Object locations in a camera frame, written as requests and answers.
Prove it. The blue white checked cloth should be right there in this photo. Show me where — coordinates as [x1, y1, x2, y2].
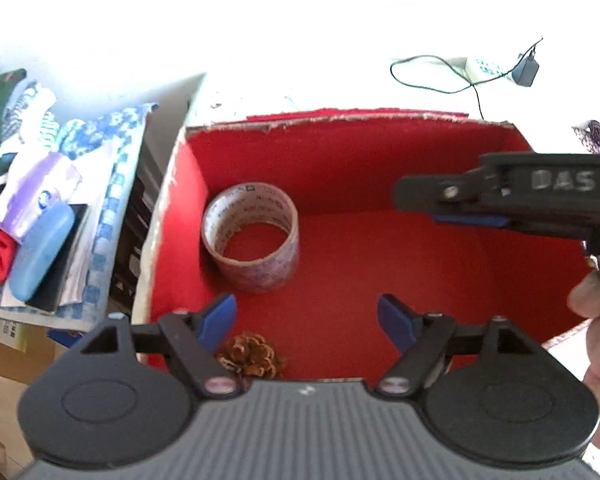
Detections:
[0, 104, 159, 332]

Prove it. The purple white packet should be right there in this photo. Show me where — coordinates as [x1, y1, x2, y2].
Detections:
[0, 152, 83, 241]

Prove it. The black cable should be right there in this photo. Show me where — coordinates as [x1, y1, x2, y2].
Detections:
[390, 55, 486, 121]

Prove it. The white power strip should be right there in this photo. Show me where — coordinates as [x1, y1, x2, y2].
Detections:
[462, 56, 516, 83]

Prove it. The brown pine cone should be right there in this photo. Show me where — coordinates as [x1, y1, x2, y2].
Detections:
[215, 331, 287, 380]

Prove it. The black notebook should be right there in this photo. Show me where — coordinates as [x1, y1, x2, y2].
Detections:
[27, 203, 89, 314]

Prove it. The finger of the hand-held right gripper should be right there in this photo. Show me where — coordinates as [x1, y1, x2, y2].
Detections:
[393, 166, 512, 229]

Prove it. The red cardboard box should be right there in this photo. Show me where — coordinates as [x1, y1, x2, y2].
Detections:
[130, 107, 600, 386]

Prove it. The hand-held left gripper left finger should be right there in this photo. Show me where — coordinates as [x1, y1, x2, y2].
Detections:
[82, 292, 243, 401]

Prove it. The black power adapter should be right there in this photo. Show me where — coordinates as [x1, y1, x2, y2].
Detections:
[511, 54, 540, 88]

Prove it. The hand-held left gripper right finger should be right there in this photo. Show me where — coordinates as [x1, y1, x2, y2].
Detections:
[375, 294, 541, 398]

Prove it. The brown cardboard carton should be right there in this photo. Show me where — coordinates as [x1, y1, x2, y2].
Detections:
[0, 310, 96, 480]

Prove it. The white green patterned cloth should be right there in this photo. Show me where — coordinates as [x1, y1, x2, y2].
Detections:
[0, 82, 59, 158]

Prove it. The blue glasses case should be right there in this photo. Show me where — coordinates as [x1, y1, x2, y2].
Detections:
[8, 201, 76, 302]

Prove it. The black plastic crate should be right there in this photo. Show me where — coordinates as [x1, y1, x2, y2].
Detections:
[107, 160, 164, 317]

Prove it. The clear printed tape roll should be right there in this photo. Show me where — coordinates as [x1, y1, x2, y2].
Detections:
[201, 182, 300, 294]

